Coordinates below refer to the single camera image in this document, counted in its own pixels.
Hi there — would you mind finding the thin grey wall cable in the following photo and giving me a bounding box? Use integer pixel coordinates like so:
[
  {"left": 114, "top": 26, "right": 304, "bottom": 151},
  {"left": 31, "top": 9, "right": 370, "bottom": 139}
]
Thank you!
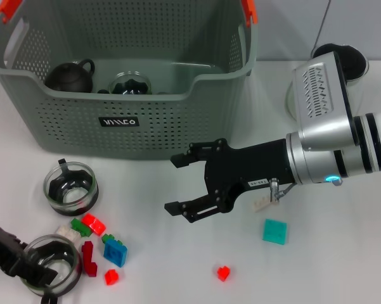
[{"left": 309, "top": 0, "right": 333, "bottom": 54}]

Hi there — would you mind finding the dark red curved block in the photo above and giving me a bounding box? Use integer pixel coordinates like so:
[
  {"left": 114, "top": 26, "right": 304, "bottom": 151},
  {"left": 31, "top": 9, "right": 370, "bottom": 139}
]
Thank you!
[{"left": 81, "top": 241, "right": 99, "bottom": 277}]

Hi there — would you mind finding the white building block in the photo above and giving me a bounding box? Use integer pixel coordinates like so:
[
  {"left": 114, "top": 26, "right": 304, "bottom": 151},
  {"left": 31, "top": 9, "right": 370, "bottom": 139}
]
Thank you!
[
  {"left": 252, "top": 196, "right": 278, "bottom": 212},
  {"left": 56, "top": 224, "right": 82, "bottom": 243}
]

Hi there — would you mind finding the black clay teapot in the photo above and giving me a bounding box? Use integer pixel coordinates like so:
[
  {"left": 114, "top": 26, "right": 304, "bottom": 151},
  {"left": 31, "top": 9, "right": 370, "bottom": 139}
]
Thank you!
[{"left": 44, "top": 59, "right": 96, "bottom": 93}]

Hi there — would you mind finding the small green building block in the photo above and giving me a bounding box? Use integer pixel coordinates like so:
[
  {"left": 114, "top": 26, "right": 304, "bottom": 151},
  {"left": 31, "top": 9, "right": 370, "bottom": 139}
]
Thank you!
[{"left": 101, "top": 234, "right": 124, "bottom": 245}]

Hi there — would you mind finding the blue square building block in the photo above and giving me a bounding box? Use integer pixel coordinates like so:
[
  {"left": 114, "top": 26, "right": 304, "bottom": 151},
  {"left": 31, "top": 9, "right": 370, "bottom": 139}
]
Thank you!
[{"left": 103, "top": 239, "right": 128, "bottom": 269}]

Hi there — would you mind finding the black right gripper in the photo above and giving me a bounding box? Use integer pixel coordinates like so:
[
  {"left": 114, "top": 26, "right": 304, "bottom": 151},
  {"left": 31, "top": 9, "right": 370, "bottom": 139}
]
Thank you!
[{"left": 164, "top": 138, "right": 297, "bottom": 224}]

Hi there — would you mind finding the grey-green perforated storage basket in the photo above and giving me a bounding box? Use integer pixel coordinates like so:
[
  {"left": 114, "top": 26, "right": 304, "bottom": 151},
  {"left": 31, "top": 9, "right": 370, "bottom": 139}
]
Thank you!
[{"left": 0, "top": 0, "right": 260, "bottom": 159}]

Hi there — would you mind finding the right arm gripper cable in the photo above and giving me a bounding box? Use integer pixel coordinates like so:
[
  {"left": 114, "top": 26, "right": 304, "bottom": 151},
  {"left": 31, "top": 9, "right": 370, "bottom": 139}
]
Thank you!
[{"left": 269, "top": 177, "right": 297, "bottom": 203}]

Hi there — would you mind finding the orange basket handle clip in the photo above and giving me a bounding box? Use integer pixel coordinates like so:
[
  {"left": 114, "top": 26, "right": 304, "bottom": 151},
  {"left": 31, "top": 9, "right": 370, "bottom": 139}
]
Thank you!
[
  {"left": 240, "top": 0, "right": 259, "bottom": 26},
  {"left": 0, "top": 0, "right": 22, "bottom": 23}
]

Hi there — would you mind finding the bright red-orange building block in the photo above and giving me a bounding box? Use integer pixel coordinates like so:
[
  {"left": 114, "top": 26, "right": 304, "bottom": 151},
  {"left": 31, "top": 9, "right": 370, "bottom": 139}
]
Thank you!
[{"left": 81, "top": 213, "right": 107, "bottom": 236}]

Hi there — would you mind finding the teal square building block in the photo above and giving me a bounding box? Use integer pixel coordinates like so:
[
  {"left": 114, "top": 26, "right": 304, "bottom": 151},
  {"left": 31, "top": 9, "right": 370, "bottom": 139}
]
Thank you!
[{"left": 261, "top": 218, "right": 288, "bottom": 245}]

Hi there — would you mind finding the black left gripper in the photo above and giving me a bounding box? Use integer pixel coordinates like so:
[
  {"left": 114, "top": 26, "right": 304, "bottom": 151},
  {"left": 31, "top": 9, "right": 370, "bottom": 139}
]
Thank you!
[{"left": 0, "top": 223, "right": 60, "bottom": 286}]

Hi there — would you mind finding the glass pitcher with black handle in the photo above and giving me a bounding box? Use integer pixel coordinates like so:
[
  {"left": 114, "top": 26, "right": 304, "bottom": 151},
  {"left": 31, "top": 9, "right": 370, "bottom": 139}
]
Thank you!
[{"left": 285, "top": 43, "right": 370, "bottom": 121}]

